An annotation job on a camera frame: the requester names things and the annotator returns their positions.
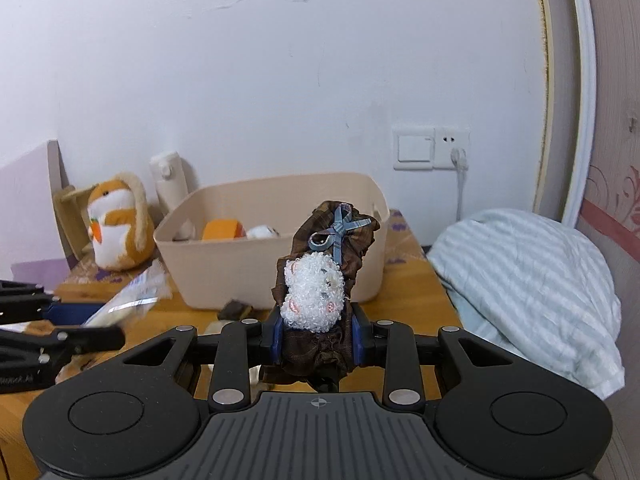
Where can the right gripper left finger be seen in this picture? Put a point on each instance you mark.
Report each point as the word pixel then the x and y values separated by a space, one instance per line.
pixel 239 346

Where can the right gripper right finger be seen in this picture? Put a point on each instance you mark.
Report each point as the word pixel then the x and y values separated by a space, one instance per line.
pixel 391 346

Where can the dark brown patterned scrunchie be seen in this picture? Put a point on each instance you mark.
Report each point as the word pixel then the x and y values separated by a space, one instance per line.
pixel 322 360

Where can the clear packet white item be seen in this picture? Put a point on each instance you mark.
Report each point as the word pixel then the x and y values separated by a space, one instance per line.
pixel 135 300

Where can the white fluffy bear keychain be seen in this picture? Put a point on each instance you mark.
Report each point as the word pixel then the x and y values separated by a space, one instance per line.
pixel 315 293

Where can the orange plastic box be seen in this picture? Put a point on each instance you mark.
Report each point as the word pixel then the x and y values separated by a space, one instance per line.
pixel 223 229

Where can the brown fuzzy plush scrunchie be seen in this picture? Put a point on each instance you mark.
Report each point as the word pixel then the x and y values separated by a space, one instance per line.
pixel 44 328

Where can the dark brown square bottle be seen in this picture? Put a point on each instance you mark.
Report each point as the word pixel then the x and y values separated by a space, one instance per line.
pixel 236 310

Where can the floral purple table mat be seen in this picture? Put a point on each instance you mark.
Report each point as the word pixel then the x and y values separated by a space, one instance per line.
pixel 87 277

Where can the beige plastic storage bin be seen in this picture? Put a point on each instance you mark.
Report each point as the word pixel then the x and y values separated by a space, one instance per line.
pixel 209 273

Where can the orange white hamster plush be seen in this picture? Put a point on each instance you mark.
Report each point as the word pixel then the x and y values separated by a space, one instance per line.
pixel 120 224

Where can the cardboard box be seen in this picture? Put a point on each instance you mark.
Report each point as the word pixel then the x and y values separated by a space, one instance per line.
pixel 70 206

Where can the striped light blue blanket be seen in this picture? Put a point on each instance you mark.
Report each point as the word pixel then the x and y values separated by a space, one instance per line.
pixel 538 289

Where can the cream thermos bottle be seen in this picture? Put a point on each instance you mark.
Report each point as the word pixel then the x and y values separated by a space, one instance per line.
pixel 169 180

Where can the purple board against wall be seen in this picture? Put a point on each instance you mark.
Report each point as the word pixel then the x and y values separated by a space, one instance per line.
pixel 33 249

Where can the white wall switch socket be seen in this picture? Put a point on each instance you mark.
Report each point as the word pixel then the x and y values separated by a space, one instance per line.
pixel 421 148

